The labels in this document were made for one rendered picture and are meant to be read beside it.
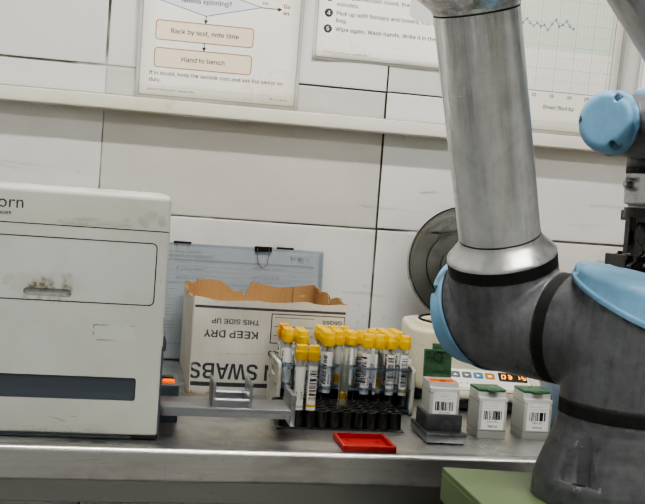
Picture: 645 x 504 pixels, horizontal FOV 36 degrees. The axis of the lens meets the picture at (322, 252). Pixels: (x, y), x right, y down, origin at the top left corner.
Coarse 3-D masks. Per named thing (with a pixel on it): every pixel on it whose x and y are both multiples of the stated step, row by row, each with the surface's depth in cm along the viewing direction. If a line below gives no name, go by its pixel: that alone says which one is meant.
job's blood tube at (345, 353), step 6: (342, 348) 140; (342, 354) 139; (348, 354) 139; (342, 360) 139; (348, 360) 139; (342, 366) 139; (348, 366) 139; (342, 372) 139; (348, 372) 139; (342, 378) 139; (348, 378) 140; (342, 384) 139; (342, 390) 139; (342, 396) 139; (342, 402) 139
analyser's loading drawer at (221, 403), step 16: (160, 400) 127; (176, 400) 128; (192, 400) 129; (208, 400) 129; (224, 400) 126; (240, 400) 126; (256, 400) 132; (272, 400) 132; (288, 400) 129; (208, 416) 125; (224, 416) 126; (240, 416) 126; (256, 416) 126; (272, 416) 127; (288, 416) 127
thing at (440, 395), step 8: (424, 384) 137; (432, 384) 134; (440, 384) 134; (448, 384) 134; (456, 384) 135; (424, 392) 137; (432, 392) 133; (440, 392) 134; (448, 392) 134; (456, 392) 134; (424, 400) 136; (432, 400) 133; (440, 400) 134; (448, 400) 134; (456, 400) 134; (424, 408) 136; (432, 408) 134; (440, 408) 134; (448, 408) 134; (456, 408) 134
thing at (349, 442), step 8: (336, 432) 131; (336, 440) 128; (344, 440) 129; (352, 440) 130; (360, 440) 130; (368, 440) 130; (376, 440) 130; (384, 440) 130; (344, 448) 124; (352, 448) 124; (360, 448) 124; (368, 448) 125; (376, 448) 125; (384, 448) 125; (392, 448) 125
